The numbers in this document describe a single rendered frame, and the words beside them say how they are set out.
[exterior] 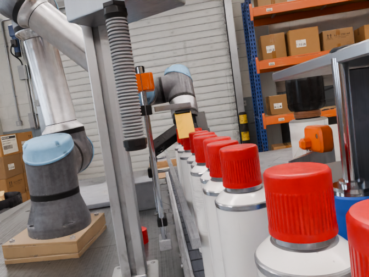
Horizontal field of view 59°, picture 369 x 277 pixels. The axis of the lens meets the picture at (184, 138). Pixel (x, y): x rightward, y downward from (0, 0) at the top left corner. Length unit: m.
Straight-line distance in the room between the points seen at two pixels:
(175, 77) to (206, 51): 4.10
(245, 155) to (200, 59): 4.74
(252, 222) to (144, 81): 0.36
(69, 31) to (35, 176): 0.34
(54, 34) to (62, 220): 0.43
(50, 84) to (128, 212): 0.48
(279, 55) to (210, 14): 1.29
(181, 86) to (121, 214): 0.42
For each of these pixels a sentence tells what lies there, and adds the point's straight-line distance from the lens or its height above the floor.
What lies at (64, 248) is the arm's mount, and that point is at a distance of 0.82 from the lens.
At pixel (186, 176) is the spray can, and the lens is 0.59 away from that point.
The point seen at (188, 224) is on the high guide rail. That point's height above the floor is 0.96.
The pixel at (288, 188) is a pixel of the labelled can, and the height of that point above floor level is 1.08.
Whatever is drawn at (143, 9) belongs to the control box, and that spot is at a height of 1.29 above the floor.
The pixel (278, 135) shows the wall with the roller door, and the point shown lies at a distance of 5.11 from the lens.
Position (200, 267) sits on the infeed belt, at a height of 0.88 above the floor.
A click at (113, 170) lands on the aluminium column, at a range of 0.59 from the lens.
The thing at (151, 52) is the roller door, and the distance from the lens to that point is 5.10.
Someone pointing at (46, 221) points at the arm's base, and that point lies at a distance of 0.84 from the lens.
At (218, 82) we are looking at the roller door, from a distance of 4.95.
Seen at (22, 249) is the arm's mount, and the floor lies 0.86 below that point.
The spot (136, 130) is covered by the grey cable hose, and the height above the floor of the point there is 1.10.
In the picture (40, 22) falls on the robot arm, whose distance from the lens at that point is 0.85.
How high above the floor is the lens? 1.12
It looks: 5 degrees down
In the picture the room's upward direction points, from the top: 8 degrees counter-clockwise
